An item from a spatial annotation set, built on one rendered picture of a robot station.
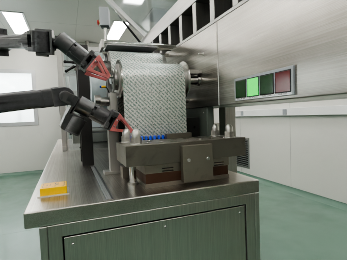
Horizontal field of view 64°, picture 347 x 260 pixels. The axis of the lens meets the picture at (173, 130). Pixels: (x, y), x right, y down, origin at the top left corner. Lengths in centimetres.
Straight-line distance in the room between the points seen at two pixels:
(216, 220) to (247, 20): 60
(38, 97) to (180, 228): 57
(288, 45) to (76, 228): 69
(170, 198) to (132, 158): 16
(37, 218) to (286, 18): 77
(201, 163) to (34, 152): 590
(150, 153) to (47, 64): 593
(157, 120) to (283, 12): 53
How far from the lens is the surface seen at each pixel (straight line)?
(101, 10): 167
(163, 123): 103
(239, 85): 90
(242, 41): 92
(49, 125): 655
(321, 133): 379
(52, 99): 93
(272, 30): 81
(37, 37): 103
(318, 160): 386
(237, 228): 93
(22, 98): 94
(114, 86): 103
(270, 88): 79
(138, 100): 100
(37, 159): 662
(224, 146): 91
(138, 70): 102
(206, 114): 112
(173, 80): 105
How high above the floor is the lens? 111
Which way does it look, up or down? 3 degrees down
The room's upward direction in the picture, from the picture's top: 2 degrees counter-clockwise
